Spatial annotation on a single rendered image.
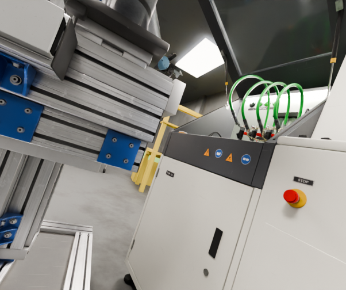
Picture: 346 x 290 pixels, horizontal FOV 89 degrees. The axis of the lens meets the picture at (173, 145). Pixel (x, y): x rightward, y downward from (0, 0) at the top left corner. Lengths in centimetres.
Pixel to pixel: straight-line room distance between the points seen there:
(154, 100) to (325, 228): 52
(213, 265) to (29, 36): 78
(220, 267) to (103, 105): 64
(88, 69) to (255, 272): 70
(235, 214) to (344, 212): 29
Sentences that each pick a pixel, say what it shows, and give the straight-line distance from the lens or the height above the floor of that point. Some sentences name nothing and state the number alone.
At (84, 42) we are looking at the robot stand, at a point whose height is 97.
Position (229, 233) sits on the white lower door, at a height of 61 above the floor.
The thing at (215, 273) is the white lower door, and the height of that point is 46.
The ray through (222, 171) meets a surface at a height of 81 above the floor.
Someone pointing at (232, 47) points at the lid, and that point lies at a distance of 151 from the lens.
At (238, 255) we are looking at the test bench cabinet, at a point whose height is 56.
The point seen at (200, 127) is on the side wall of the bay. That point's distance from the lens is 129.
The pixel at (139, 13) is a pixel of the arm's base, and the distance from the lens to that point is 53.
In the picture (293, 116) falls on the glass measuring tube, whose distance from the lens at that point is 130.
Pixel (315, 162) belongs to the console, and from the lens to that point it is 63.
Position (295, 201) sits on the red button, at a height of 79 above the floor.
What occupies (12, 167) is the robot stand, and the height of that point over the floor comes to 62.
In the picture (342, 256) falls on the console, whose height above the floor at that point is 71.
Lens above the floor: 80
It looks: 4 degrees up
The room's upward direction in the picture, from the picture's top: 19 degrees clockwise
